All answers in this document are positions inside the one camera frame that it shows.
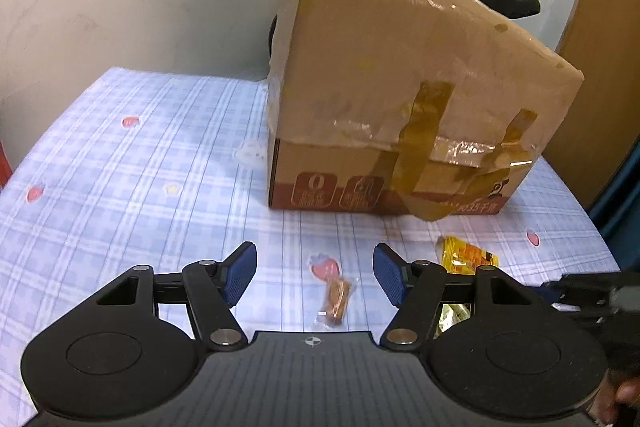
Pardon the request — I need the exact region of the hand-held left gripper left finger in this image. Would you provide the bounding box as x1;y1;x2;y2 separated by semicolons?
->
92;242;259;353

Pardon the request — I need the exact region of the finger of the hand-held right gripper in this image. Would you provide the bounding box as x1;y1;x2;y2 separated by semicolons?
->
541;273;621;310

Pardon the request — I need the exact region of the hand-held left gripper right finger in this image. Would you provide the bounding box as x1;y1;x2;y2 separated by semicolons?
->
374;243;538;353

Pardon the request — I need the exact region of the small brown snack packet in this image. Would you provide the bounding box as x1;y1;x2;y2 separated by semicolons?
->
312;277;355;327

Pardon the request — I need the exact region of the small yellow snack packet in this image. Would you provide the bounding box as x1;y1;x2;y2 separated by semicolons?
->
436;235;501;277

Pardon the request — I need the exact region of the person's right hand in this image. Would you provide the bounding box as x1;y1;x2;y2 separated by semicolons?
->
592;379;640;425

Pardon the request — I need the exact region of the green and yellow snack packet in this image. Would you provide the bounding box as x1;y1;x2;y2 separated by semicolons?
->
434;302;472;341

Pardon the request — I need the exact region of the blue checked tablecloth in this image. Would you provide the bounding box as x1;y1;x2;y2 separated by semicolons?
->
0;67;622;413

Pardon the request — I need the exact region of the taped cardboard box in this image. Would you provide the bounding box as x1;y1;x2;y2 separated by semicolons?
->
265;0;585;224

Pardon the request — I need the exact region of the wooden board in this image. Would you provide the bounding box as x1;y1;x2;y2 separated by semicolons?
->
555;0;640;210

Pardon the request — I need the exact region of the red printed object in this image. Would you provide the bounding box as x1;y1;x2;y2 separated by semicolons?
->
0;141;13;188

